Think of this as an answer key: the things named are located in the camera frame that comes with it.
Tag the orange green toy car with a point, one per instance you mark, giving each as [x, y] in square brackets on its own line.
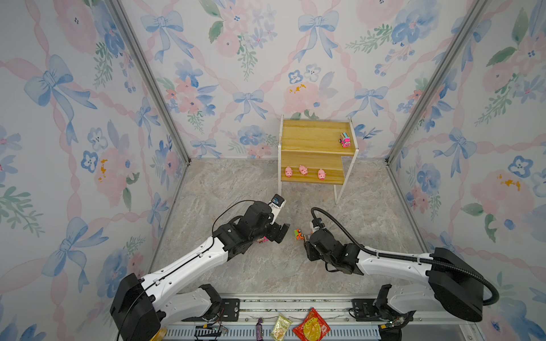
[299, 235]

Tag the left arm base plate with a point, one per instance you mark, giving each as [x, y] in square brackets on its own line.
[228, 310]

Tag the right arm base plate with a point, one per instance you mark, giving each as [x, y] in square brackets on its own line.
[362, 309]

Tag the wooden two-tier shelf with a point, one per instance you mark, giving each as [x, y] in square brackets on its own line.
[315, 144]

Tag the purple small bottle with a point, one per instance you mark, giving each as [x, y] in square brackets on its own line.
[259, 330]

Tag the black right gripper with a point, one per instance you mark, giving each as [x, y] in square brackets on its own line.
[310, 251]

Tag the red snack packet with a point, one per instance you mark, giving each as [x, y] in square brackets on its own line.
[313, 327]

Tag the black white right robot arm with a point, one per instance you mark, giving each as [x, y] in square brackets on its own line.
[437, 282]

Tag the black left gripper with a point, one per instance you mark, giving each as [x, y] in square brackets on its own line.
[274, 234]

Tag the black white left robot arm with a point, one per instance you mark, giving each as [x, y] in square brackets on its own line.
[143, 306]

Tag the pink pig toy front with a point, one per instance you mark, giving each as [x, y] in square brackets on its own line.
[288, 171]

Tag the aluminium front rail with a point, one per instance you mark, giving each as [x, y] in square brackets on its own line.
[334, 310]

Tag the yellow green snack packet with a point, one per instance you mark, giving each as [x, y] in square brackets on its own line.
[281, 327]

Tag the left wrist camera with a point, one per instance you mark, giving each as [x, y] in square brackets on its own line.
[276, 204]

